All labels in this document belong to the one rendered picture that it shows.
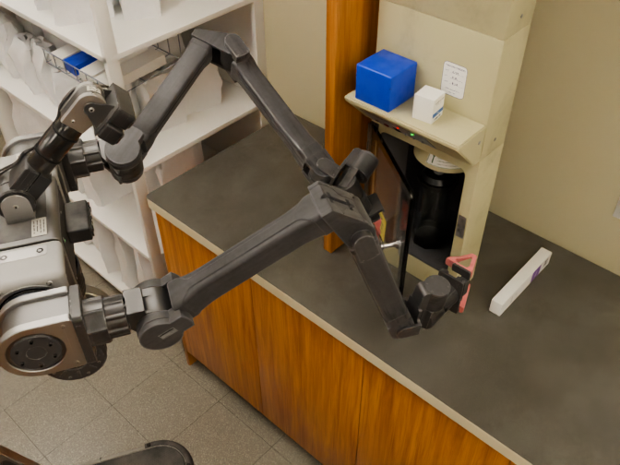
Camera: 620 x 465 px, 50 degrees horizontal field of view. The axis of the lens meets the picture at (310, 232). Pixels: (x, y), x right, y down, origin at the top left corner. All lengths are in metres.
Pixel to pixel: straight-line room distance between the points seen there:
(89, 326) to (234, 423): 1.65
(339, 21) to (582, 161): 0.82
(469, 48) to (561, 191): 0.72
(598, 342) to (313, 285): 0.77
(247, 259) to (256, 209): 1.04
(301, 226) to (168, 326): 0.29
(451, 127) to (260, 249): 0.60
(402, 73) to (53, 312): 0.89
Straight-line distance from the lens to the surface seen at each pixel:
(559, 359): 1.85
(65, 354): 1.21
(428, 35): 1.55
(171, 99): 1.62
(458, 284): 1.53
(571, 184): 2.07
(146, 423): 2.82
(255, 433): 2.73
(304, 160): 1.56
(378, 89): 1.55
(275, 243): 1.11
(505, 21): 1.44
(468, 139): 1.50
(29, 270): 1.23
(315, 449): 2.50
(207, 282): 1.15
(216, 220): 2.14
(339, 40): 1.62
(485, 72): 1.50
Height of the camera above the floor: 2.33
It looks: 42 degrees down
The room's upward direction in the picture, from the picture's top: straight up
